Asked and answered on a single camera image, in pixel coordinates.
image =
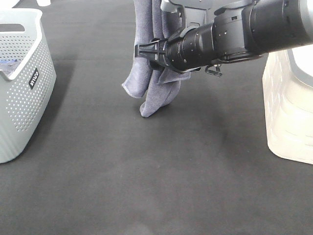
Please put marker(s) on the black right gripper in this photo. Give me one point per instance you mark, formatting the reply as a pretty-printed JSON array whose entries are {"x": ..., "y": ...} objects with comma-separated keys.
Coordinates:
[{"x": 155, "y": 52}]

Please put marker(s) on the grey-blue microfibre towel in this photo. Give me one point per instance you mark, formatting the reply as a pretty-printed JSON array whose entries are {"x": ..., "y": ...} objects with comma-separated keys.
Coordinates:
[{"x": 159, "y": 86}]

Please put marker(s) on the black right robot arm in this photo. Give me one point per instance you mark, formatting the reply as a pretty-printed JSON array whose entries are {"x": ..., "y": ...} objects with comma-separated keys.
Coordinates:
[{"x": 241, "y": 31}]

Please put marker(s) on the white cup at table edge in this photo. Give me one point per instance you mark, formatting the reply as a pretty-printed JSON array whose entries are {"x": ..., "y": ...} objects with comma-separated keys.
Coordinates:
[{"x": 44, "y": 3}]

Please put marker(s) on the grey perforated laundry basket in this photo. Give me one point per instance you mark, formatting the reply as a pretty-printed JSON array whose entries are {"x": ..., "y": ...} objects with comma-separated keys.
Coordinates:
[{"x": 24, "y": 93}]

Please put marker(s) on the translucent white storage bin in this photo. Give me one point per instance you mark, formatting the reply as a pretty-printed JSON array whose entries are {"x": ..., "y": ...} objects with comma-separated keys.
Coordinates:
[{"x": 288, "y": 100}]

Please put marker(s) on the blue item in basket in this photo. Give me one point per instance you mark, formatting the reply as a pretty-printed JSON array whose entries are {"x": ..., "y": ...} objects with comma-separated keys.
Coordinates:
[{"x": 9, "y": 66}]

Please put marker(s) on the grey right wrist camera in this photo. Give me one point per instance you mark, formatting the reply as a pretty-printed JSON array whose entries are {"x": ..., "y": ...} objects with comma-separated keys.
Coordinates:
[{"x": 196, "y": 12}]

